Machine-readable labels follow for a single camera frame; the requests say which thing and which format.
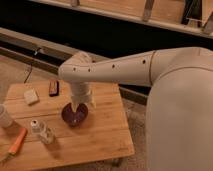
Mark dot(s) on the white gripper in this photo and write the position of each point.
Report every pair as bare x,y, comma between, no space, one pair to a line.
81,93

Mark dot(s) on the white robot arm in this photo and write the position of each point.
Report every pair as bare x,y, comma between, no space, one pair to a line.
179,112

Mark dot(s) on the white paper cup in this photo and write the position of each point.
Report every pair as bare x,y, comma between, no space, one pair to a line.
5,118

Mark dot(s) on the beige sponge block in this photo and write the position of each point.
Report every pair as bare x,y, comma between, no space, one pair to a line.
31,97

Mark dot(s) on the wooden table board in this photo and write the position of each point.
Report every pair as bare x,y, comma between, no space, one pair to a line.
103,135

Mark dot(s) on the orange handled tool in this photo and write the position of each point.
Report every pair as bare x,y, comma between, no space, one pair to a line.
15,147

